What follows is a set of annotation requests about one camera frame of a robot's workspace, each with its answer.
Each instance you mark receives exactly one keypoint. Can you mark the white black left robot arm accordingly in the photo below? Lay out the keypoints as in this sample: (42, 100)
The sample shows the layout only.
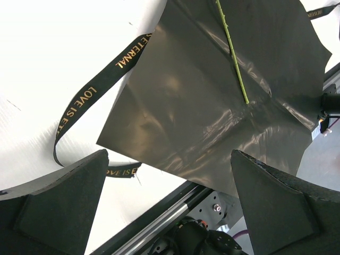
(207, 239)

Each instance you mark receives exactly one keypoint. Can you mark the black ribbon gold lettering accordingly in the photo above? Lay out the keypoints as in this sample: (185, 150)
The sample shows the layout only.
(91, 92)

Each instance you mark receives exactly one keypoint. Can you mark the right white cable duct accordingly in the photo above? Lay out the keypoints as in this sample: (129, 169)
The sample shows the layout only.
(322, 128)

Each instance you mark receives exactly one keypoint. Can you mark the black paper flower wrap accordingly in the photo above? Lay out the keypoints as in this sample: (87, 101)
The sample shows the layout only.
(182, 108)

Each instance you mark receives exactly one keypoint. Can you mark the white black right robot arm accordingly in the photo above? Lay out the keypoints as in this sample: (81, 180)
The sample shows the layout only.
(329, 107)

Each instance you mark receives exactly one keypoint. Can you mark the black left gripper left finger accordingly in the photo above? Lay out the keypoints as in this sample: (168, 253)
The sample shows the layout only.
(53, 214)

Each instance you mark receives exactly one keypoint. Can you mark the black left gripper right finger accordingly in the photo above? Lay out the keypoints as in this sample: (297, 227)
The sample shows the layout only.
(283, 213)

